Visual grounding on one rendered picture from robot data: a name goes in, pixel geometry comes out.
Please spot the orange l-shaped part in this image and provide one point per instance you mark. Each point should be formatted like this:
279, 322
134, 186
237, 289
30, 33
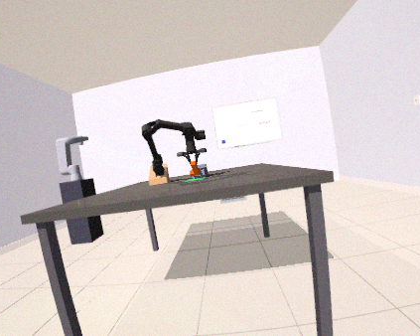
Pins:
195, 168

